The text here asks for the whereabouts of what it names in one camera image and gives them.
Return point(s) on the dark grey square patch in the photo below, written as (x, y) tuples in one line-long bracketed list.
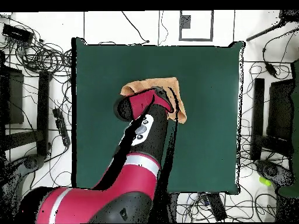
[(186, 22)]

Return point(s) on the black metal frame bar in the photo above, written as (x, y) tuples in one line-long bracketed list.
[(258, 112), (43, 112)]

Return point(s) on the yellow-green small object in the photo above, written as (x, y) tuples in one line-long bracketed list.
[(265, 180)]

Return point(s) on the black flat panel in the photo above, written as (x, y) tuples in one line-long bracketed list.
[(14, 98), (280, 109)]

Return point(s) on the black tripod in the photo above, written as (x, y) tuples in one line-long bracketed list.
[(288, 15)]

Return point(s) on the black power adapter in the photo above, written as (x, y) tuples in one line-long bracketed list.
[(271, 69)]

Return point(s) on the black power strip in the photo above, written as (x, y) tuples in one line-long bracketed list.
[(62, 127), (216, 206)]

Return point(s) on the orange terry towel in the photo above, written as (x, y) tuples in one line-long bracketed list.
[(151, 82)]

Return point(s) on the grey square floor frame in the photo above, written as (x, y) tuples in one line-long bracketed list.
[(180, 32)]

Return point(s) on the dark green fabric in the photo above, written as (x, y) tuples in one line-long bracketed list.
[(296, 116)]

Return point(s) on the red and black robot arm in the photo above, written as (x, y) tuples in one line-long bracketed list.
[(137, 182)]

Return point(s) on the dark green table cloth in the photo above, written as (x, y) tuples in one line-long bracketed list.
[(210, 116)]

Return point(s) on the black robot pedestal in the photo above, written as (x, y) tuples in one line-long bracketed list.
[(171, 207)]

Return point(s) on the black electronics box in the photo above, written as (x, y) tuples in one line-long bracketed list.
[(17, 33)]

